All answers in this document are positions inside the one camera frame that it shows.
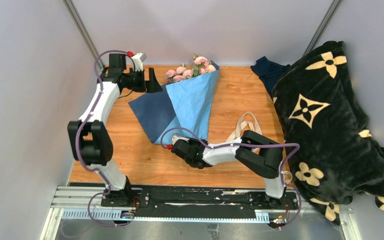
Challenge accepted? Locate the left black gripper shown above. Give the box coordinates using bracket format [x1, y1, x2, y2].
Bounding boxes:
[124, 68, 164, 94]

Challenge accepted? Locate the blue wrapping paper sheet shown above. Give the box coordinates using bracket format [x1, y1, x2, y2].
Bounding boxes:
[128, 64, 220, 145]

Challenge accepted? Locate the pink fake flower stem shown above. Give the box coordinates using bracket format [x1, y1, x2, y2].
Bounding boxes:
[198, 61, 217, 75]

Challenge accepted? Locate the cream ribbon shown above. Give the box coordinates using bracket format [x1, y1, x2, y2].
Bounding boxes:
[225, 111, 294, 184]

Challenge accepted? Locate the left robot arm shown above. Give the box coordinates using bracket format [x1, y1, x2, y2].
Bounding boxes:
[67, 50, 163, 207]

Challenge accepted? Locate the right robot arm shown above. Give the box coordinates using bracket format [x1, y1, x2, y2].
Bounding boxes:
[167, 130, 286, 209]

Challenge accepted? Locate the dark navy cloth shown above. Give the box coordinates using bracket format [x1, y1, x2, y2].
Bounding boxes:
[250, 56, 291, 99]

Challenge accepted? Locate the black patterned plush blanket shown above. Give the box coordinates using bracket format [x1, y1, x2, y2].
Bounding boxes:
[271, 40, 384, 225]

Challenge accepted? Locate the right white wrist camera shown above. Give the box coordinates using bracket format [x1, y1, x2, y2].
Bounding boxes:
[167, 133, 189, 151]

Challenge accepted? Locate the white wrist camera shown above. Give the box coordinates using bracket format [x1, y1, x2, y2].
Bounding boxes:
[127, 51, 147, 72]
[167, 133, 189, 151]

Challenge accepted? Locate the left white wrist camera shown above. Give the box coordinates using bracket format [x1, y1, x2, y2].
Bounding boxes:
[127, 51, 147, 72]

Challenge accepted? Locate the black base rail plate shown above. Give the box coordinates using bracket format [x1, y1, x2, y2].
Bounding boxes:
[100, 185, 299, 219]

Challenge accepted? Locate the left vertical frame post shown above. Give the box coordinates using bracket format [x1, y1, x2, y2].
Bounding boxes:
[62, 0, 100, 60]

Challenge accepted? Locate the vertical frame post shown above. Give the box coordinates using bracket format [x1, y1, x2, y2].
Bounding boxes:
[302, 0, 343, 56]
[62, 0, 100, 60]

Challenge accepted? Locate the aluminium frame rail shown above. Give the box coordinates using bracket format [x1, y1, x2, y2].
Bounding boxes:
[40, 183, 362, 240]

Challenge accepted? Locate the right vertical frame post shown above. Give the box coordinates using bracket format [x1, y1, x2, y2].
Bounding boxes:
[302, 0, 343, 56]

